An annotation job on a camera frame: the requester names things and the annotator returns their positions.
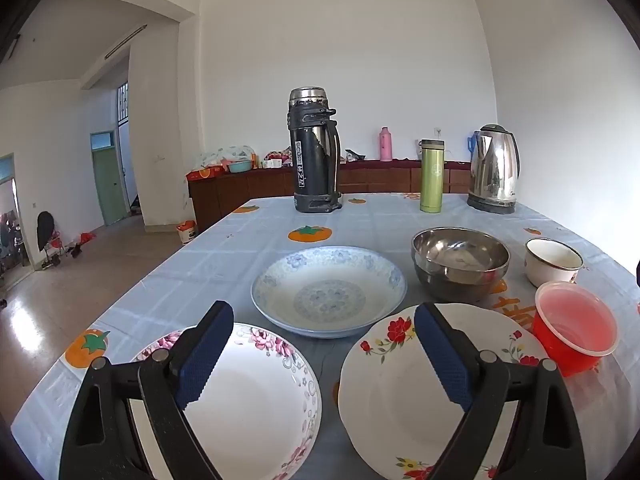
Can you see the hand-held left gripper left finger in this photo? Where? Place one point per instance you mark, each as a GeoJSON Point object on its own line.
{"type": "Point", "coordinates": [205, 355]}

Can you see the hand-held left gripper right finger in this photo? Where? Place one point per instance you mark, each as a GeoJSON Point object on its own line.
{"type": "Point", "coordinates": [445, 355]}

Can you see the red floral white plate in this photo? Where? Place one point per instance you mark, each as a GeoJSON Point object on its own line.
{"type": "Point", "coordinates": [395, 400]}

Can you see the pink floral white plate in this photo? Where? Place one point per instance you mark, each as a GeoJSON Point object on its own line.
{"type": "Point", "coordinates": [250, 410]}

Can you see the stainless steel bowl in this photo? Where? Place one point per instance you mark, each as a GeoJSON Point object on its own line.
{"type": "Point", "coordinates": [460, 260]}

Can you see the white enamel bowl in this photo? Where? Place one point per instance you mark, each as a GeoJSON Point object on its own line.
{"type": "Point", "coordinates": [545, 270]}

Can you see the blue patterned plate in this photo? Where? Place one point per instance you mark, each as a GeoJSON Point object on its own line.
{"type": "Point", "coordinates": [327, 295]}

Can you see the red plastic bowl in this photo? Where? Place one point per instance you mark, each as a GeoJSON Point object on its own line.
{"type": "Point", "coordinates": [575, 325]}

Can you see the light blue persimmon tablecloth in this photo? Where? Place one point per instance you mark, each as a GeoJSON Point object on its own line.
{"type": "Point", "coordinates": [200, 270]}

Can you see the white and red bucket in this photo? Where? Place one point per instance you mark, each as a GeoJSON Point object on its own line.
{"type": "Point", "coordinates": [188, 234]}

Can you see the dark wooden cabinet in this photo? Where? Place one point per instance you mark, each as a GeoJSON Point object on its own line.
{"type": "Point", "coordinates": [240, 195]}

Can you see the red stool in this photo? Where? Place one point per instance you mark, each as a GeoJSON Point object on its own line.
{"type": "Point", "coordinates": [88, 237]}

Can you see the green thermos bottle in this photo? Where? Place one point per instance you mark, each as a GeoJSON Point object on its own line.
{"type": "Point", "coordinates": [431, 180]}

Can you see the orange cardboard box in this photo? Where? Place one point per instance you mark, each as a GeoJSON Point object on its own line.
{"type": "Point", "coordinates": [205, 174]}

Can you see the stainless steel electric kettle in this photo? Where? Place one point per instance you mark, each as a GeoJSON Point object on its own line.
{"type": "Point", "coordinates": [495, 170]}

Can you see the teal basin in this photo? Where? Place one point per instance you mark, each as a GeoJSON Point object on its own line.
{"type": "Point", "coordinates": [240, 166]}

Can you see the green door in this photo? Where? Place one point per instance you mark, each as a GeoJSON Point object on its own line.
{"type": "Point", "coordinates": [111, 185]}

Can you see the mesh food cover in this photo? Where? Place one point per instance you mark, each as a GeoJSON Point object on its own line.
{"type": "Point", "coordinates": [227, 154]}

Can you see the black round chair back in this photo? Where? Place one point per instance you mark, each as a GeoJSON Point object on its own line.
{"type": "Point", "coordinates": [45, 230]}

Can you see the blue thermos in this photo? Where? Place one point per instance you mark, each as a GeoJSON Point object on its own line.
{"type": "Point", "coordinates": [471, 142]}

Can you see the pink thermos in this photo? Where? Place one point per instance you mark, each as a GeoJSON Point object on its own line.
{"type": "Point", "coordinates": [385, 147]}

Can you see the black steel thermos flask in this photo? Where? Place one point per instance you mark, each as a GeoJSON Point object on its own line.
{"type": "Point", "coordinates": [310, 160]}

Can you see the fluorescent tube lamp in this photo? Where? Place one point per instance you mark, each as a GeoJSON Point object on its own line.
{"type": "Point", "coordinates": [125, 42]}

